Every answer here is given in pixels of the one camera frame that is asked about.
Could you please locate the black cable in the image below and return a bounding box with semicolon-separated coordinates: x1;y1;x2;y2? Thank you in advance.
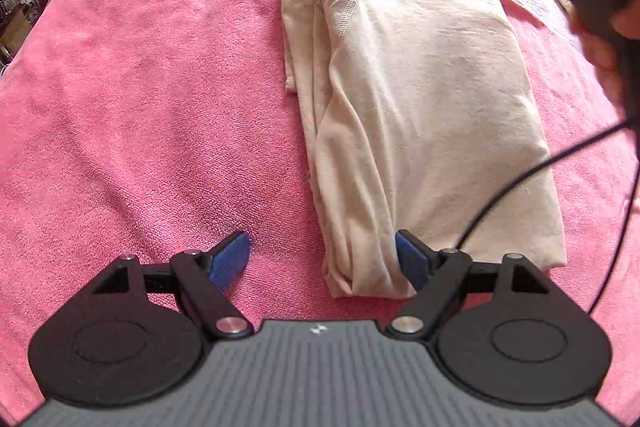
454;118;640;316

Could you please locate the beige short-sleeve t-shirt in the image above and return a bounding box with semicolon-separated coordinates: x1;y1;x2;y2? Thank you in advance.
281;0;566;298

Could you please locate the person's right hand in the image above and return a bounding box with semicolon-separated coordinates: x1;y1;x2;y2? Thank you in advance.
568;0;640;111

